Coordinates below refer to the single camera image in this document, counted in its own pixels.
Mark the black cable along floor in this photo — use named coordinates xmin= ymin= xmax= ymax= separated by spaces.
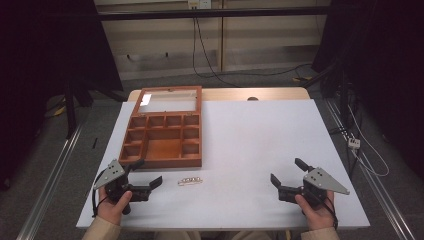
xmin=196 ymin=16 xmax=314 ymax=78

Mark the black hanging cable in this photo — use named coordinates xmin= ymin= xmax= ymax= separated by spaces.
xmin=191 ymin=7 xmax=242 ymax=89

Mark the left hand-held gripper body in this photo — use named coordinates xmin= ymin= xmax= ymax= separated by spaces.
xmin=93 ymin=159 xmax=151 ymax=216

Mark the black horizontal metal bar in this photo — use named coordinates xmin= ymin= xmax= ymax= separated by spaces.
xmin=97 ymin=5 xmax=332 ymax=22

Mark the black metal stand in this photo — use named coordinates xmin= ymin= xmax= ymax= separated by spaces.
xmin=63 ymin=81 xmax=80 ymax=140

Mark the black curtain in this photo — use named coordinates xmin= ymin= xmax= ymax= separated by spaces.
xmin=0 ymin=0 xmax=125 ymax=191
xmin=311 ymin=0 xmax=424 ymax=179

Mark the person's left hand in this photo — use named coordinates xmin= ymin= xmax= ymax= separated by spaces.
xmin=97 ymin=190 xmax=133 ymax=226

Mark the white table mat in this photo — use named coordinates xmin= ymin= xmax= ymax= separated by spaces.
xmin=75 ymin=98 xmax=371 ymax=232

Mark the metal floor rail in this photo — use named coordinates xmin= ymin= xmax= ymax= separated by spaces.
xmin=15 ymin=121 xmax=85 ymax=240
xmin=323 ymin=99 xmax=417 ymax=240

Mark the black strap on left gripper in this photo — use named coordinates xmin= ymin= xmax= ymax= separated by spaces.
xmin=91 ymin=169 xmax=110 ymax=218

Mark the person's right hand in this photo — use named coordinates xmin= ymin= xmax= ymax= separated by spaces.
xmin=294 ymin=191 xmax=337 ymax=232

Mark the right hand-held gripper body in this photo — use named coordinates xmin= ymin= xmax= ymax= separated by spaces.
xmin=277 ymin=166 xmax=351 ymax=208

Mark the silver bracelet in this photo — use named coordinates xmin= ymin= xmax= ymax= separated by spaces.
xmin=177 ymin=176 xmax=204 ymax=187

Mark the black strap on gripper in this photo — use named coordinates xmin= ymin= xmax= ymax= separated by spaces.
xmin=319 ymin=195 xmax=340 ymax=231
xmin=91 ymin=169 xmax=110 ymax=218

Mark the white cable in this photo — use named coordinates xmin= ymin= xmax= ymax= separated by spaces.
xmin=346 ymin=102 xmax=391 ymax=178

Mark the black strap on right gripper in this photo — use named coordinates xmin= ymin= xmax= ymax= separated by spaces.
xmin=319 ymin=195 xmax=340 ymax=231

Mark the wooden compartment box with lid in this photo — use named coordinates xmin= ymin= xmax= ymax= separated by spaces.
xmin=118 ymin=85 xmax=204 ymax=169

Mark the white wall socket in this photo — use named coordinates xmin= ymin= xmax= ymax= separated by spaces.
xmin=187 ymin=0 xmax=213 ymax=10

